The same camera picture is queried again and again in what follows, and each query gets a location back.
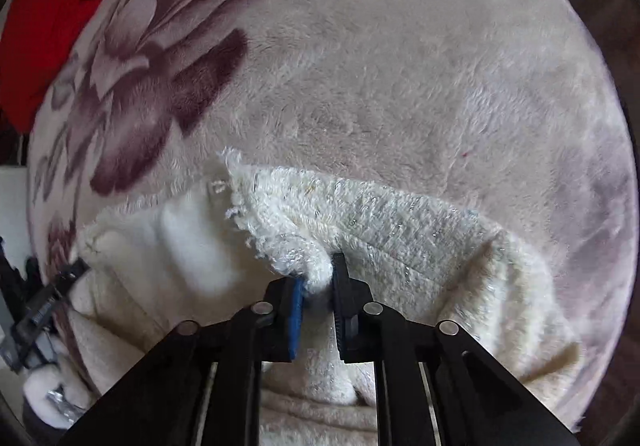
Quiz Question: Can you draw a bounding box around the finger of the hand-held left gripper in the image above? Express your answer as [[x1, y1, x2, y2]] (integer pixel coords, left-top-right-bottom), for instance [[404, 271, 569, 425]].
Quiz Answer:
[[47, 258, 92, 309]]

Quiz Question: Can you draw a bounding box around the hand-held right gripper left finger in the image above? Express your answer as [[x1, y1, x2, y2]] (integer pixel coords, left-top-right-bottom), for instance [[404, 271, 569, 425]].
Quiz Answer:
[[57, 276, 313, 446]]

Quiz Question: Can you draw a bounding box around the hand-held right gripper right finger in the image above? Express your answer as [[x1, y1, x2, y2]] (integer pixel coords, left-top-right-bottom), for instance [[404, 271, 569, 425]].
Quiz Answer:
[[330, 252, 581, 446]]

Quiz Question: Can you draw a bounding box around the white knitted blanket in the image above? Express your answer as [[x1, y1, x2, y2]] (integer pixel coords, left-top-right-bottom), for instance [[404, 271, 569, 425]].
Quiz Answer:
[[22, 147, 583, 446]]

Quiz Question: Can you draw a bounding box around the floral plush blanket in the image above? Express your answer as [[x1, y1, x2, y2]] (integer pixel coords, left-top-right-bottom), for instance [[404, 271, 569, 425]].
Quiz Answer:
[[25, 0, 636, 432]]

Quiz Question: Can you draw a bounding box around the red blanket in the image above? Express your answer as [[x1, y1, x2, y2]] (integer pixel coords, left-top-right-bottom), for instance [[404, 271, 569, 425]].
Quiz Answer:
[[0, 0, 166, 134]]

